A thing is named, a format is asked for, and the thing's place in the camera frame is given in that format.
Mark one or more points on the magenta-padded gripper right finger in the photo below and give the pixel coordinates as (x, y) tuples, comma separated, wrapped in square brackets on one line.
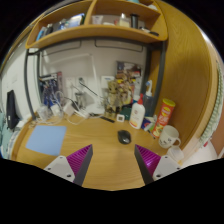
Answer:
[(166, 165)]

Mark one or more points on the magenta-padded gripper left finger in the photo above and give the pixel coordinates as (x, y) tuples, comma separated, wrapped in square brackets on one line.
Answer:
[(58, 166)]

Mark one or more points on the black computer mouse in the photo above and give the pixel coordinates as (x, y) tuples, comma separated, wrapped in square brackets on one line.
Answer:
[(124, 136)]

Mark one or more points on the light blue mouse pad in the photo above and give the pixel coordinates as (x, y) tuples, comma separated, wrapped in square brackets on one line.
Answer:
[(46, 140)]

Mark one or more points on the white plastic container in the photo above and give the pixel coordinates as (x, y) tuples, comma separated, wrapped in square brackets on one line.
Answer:
[(175, 154)]

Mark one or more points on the white mug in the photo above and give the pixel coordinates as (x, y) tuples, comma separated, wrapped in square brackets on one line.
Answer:
[(168, 136)]

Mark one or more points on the blue and red snack packet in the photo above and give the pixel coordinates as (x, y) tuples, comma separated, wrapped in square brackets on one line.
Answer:
[(146, 125)]

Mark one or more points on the red chip can yellow lid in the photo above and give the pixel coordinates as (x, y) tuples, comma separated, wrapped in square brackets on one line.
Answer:
[(163, 116)]

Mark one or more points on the clear plastic bag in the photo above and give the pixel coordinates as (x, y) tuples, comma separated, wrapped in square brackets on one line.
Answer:
[(42, 112)]

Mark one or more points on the white power strip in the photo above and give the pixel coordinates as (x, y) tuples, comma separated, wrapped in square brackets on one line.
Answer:
[(83, 114)]

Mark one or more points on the white glue bottle red cap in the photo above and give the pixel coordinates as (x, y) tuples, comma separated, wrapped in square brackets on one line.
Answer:
[(137, 115)]

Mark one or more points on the teal cloth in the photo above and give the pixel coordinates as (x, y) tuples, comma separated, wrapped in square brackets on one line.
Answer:
[(5, 133)]

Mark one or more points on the small white cube clock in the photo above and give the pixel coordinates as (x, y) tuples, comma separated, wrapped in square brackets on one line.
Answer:
[(120, 117)]

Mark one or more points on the dark green box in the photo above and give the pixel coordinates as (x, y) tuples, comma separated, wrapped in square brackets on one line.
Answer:
[(126, 112)]

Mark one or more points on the dark spray bottle white top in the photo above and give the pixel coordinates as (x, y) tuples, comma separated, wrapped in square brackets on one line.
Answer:
[(149, 100)]

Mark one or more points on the black pen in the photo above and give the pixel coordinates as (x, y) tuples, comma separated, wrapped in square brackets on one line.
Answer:
[(107, 119)]

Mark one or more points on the metal cup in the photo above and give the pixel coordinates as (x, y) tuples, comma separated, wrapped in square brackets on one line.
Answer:
[(80, 100)]

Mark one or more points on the black bag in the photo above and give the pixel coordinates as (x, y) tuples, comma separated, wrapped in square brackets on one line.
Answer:
[(11, 110)]

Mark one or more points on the blue model kit box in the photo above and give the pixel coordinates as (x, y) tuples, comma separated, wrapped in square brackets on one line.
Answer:
[(50, 88)]

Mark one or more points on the tan robot figure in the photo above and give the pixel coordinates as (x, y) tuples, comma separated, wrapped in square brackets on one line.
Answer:
[(115, 96)]

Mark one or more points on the white desk lamp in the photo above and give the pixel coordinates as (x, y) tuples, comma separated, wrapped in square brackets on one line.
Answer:
[(95, 80)]

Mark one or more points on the colourful model kit box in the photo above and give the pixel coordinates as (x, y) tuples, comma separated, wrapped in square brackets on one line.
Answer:
[(128, 70)]

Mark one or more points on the wooden shelf unit with items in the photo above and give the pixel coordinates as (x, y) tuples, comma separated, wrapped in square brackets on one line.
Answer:
[(100, 30)]

